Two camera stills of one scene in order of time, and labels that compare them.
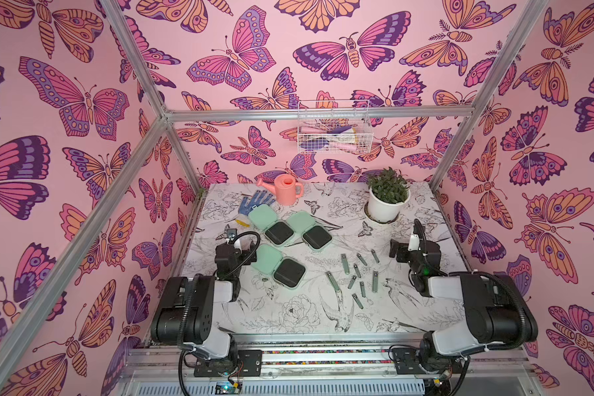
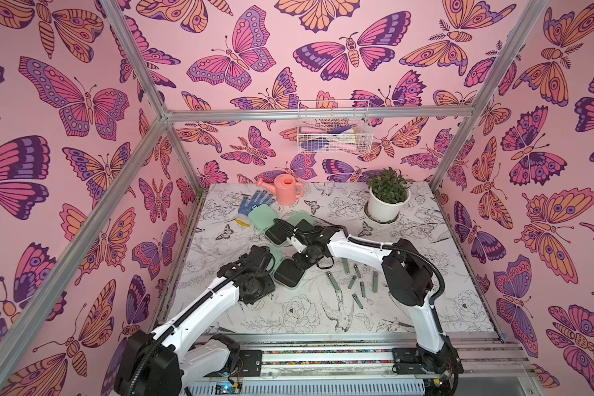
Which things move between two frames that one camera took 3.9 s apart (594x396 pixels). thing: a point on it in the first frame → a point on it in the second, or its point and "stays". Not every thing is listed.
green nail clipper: (357, 300) stays
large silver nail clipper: (345, 263) stays
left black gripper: (243, 255) → (269, 287)
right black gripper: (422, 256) → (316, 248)
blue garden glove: (259, 198) stays
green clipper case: (287, 272) stays
